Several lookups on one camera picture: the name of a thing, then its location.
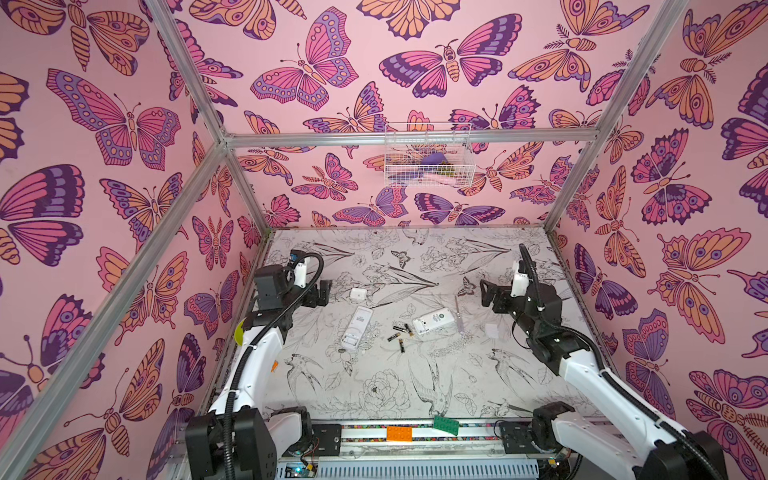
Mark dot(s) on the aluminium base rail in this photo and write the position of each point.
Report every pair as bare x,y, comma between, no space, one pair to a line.
477,439

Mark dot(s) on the orange lego brick on rail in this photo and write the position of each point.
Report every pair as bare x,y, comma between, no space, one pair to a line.
399,434

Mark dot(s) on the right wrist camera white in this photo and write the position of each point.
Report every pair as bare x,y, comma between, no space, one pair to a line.
520,281

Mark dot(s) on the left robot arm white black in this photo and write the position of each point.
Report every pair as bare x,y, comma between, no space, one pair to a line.
235,439

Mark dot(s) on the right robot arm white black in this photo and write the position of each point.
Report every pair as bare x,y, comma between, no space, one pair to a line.
649,445

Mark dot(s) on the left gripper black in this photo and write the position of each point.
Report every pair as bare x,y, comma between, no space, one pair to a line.
309,300

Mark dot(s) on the green circuit board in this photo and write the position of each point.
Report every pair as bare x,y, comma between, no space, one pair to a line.
299,470

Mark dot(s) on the lime green bowl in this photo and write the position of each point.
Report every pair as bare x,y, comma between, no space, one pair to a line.
239,333

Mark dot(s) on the green lego brick on rail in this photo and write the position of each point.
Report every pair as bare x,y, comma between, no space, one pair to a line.
446,425

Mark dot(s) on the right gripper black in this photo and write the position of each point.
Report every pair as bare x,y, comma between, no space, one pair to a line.
504,295

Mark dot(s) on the white remote control with batteries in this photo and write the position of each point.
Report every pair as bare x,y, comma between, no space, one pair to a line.
356,328

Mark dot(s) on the clear handle screwdriver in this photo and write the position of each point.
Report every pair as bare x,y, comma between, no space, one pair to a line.
458,315

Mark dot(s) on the white wire basket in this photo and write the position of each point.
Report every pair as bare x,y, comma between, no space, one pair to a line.
420,156

